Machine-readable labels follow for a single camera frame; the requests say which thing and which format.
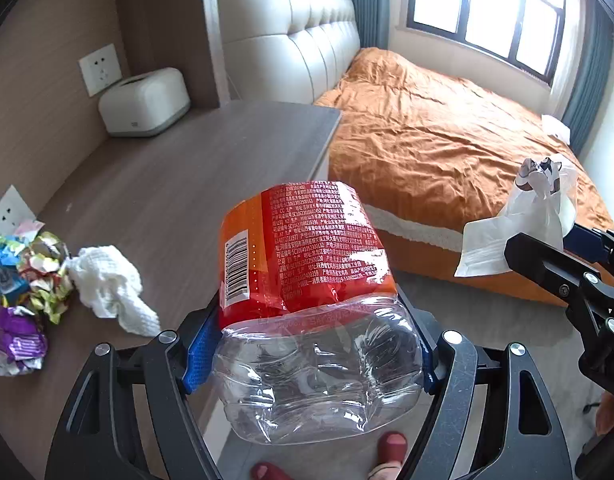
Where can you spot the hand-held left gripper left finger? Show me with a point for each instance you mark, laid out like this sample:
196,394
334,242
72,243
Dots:
199,355

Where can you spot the bedside cabinet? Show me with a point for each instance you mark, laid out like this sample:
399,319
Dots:
187,170

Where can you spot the orange bedspread with lace trim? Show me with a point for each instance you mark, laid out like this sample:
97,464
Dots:
437,135

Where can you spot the crumpled purple wrapper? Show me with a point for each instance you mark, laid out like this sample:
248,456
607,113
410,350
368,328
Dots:
14,335

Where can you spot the white plastic wrapper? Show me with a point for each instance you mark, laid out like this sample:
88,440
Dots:
529,215

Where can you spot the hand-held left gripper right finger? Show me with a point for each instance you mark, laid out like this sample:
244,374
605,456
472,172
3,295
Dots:
437,360

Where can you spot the crumpled white tissue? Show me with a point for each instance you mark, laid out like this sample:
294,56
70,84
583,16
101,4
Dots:
109,285

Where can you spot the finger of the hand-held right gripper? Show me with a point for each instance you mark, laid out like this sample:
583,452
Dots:
542,265
589,241

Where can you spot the white wall socket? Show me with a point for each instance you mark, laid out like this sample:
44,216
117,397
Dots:
99,70
9,210

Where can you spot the clear plastic bottle red label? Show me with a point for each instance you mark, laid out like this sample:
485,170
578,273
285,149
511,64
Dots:
312,370

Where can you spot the dark framed window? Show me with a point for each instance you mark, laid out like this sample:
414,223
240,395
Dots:
487,5

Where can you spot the crumpled blue wrapper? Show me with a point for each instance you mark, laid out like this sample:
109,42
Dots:
7,270

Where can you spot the cream padded headboard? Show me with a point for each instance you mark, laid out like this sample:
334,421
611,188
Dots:
287,25

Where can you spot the white tissue box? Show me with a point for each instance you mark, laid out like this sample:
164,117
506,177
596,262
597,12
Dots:
144,102

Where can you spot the red slipper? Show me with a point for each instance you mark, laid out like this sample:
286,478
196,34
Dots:
264,471
393,447

